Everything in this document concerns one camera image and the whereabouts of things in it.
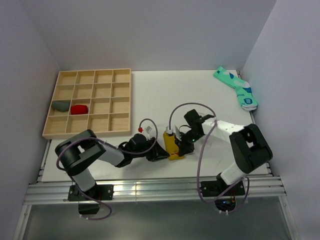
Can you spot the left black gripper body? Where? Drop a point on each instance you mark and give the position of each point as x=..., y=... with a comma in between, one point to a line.
x=148, y=145

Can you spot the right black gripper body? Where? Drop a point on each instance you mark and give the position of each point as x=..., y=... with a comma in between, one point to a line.
x=188, y=140

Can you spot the yellow sock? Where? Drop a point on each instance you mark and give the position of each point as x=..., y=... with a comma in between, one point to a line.
x=171, y=147

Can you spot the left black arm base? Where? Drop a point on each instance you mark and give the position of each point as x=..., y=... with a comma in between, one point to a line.
x=87, y=200

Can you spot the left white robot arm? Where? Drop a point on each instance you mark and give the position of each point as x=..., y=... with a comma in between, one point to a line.
x=77, y=153

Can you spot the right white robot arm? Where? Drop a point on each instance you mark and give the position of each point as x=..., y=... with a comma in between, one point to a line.
x=249, y=147

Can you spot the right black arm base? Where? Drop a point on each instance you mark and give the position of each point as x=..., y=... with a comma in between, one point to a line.
x=213, y=188

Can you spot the wooden compartment tray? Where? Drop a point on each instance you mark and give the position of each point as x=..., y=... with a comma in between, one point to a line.
x=107, y=94

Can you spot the mint green patterned sock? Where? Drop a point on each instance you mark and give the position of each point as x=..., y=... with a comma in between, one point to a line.
x=242, y=88

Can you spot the rolled red sock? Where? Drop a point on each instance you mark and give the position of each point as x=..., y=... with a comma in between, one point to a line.
x=79, y=109

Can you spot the rolled grey sock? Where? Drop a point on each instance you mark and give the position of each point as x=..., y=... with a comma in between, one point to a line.
x=61, y=106

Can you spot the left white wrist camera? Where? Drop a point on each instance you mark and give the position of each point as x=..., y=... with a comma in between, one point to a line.
x=145, y=131

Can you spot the aluminium rail frame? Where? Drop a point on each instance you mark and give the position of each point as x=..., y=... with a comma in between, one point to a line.
x=160, y=201

